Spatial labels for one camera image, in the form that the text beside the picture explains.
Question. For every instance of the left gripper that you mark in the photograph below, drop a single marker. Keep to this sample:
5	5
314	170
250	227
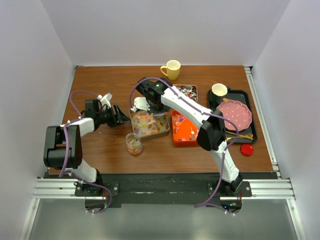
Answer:
118	118

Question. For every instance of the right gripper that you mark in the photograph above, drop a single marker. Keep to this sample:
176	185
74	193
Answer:
152	110

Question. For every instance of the silver tin of gummies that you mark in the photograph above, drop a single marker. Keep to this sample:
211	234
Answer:
147	125

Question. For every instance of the clear plastic jar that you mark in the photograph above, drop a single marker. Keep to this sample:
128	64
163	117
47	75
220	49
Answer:
133	144

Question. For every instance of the gold tin of lollipops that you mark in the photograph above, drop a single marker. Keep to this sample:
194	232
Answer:
191	91

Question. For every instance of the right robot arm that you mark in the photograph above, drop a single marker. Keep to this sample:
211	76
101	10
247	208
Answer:
210	124

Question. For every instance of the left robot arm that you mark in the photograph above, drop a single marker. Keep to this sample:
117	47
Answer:
63	143

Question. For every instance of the orange tray of candies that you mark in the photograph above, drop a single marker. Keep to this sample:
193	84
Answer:
184	132

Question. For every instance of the yellow mug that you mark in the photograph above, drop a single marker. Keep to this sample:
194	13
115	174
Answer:
171	70

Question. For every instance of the dark green cup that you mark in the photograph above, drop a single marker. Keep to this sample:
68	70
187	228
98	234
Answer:
217	93

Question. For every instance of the pink dotted plate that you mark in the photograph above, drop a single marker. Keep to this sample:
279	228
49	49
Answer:
236	112

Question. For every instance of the gold fork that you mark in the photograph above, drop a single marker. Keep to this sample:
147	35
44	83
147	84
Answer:
232	135

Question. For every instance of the red jar lid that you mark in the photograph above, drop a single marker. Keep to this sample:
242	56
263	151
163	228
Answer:
247	149

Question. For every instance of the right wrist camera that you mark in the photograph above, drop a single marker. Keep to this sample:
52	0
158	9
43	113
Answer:
140	104

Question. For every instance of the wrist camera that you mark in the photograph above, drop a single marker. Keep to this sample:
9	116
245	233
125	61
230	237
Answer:
106	98
140	104

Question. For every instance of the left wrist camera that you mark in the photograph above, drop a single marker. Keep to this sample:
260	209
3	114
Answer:
106	98

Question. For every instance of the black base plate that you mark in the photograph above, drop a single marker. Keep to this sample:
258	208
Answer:
161	189

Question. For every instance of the aluminium rail frame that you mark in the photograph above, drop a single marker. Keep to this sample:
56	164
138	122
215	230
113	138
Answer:
55	213

